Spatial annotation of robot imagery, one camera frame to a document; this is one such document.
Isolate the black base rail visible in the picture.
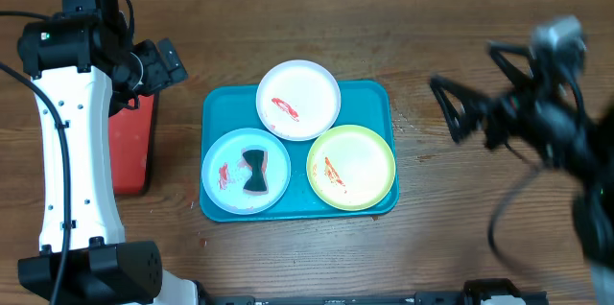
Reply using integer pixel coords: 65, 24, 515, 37
201, 278, 550, 305

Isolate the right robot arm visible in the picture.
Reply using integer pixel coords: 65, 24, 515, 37
430, 15, 613, 304

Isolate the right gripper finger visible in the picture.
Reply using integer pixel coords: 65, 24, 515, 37
430, 75, 489, 144
487, 41, 532, 89

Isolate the teal plastic tray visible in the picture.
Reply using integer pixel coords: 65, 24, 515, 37
200, 80, 400, 223

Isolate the white plate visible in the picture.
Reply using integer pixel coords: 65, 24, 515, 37
255, 59, 342, 141

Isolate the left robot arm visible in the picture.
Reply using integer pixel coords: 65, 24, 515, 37
16, 0, 210, 304

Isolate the red water tray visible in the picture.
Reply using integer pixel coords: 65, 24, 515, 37
109, 95, 157, 196

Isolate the yellow-green plate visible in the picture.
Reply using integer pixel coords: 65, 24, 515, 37
306, 125, 396, 211

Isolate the light blue plate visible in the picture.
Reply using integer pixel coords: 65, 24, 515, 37
201, 128, 291, 215

